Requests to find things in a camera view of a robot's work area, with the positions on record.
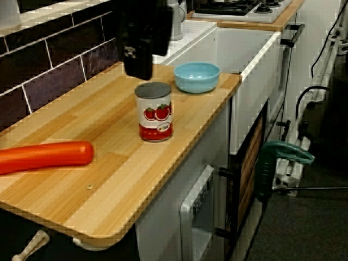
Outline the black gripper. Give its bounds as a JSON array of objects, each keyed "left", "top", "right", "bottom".
[{"left": 114, "top": 0, "right": 173, "bottom": 81}]

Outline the light blue bowl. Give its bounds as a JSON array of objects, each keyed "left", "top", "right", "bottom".
[{"left": 173, "top": 61, "right": 220, "bottom": 94}]

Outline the toy tomato can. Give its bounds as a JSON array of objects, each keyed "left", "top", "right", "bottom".
[{"left": 134, "top": 82, "right": 174, "bottom": 144}]

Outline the orange toy sausage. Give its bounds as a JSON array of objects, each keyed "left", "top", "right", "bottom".
[{"left": 0, "top": 140, "right": 95, "bottom": 175}]

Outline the grey toy faucet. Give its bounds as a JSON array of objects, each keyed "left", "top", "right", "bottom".
[{"left": 168, "top": 0, "right": 188, "bottom": 41}]

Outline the white toy sink basin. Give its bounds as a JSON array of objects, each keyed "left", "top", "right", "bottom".
[{"left": 152, "top": 20, "right": 282, "bottom": 156}]

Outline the dark tile backsplash panel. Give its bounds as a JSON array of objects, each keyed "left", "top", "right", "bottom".
[{"left": 0, "top": 10, "right": 122, "bottom": 131}]

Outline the cream shelf ledge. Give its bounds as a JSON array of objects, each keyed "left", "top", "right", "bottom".
[{"left": 0, "top": 0, "right": 113, "bottom": 36}]

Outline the grey toy stove top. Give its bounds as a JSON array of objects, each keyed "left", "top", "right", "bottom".
[{"left": 191, "top": 0, "right": 294, "bottom": 24}]

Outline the wood slat cabinet panel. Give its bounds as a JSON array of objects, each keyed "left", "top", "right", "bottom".
[{"left": 237, "top": 113, "right": 265, "bottom": 233}]

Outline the white toy kitchen cabinet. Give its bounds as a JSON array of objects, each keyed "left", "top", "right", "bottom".
[{"left": 135, "top": 24, "right": 307, "bottom": 261}]

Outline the green clamp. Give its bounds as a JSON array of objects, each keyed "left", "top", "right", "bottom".
[{"left": 254, "top": 140, "right": 316, "bottom": 203}]

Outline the grey toy dishwasher door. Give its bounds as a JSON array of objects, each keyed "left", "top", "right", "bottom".
[{"left": 179, "top": 164, "right": 216, "bottom": 261}]

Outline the dark grey box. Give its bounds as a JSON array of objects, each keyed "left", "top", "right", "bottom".
[{"left": 304, "top": 53, "right": 348, "bottom": 166}]

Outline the black metal oven handle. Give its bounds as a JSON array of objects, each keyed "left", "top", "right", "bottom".
[{"left": 281, "top": 23, "right": 306, "bottom": 48}]

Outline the short black cabinet handle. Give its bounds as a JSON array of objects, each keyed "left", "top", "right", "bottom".
[{"left": 276, "top": 119, "right": 291, "bottom": 142}]

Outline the thin black hanging cable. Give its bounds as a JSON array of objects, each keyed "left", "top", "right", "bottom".
[{"left": 310, "top": 0, "right": 345, "bottom": 78}]

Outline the black looped cable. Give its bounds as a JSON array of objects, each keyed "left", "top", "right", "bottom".
[{"left": 295, "top": 85, "right": 332, "bottom": 126}]

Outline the black cabinet handle frame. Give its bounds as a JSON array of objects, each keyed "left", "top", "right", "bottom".
[{"left": 214, "top": 163, "right": 241, "bottom": 244}]

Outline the white metal camera stand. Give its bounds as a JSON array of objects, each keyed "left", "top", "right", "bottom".
[{"left": 271, "top": 23, "right": 348, "bottom": 197}]

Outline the white lever handle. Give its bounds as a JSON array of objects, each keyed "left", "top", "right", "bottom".
[{"left": 12, "top": 229, "right": 51, "bottom": 261}]

